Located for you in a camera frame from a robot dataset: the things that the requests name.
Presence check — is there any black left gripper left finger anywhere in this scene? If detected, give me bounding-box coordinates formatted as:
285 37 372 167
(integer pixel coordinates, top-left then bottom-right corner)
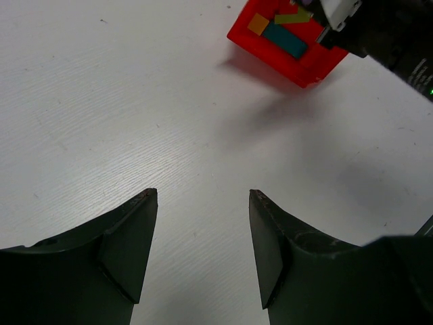
1 188 158 324

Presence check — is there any light green long block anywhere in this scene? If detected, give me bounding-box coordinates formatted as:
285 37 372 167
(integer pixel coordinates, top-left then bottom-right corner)
274 7 312 24

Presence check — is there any red plastic tray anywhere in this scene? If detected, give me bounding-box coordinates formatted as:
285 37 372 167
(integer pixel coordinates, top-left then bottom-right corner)
227 0 348 88

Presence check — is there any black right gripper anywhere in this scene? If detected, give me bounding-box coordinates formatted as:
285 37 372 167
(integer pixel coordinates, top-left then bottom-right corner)
318 1 432 102

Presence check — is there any teal long block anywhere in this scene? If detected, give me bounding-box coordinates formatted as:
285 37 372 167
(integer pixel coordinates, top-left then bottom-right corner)
262 22 308 60

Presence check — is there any orange square block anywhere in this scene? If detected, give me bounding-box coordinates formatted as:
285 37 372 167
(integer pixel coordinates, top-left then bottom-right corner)
247 14 269 36

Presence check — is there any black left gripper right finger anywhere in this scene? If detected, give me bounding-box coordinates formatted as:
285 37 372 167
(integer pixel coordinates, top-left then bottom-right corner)
249 190 432 324

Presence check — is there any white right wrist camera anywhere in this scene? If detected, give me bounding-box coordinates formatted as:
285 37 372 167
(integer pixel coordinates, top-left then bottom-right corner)
320 0 362 32

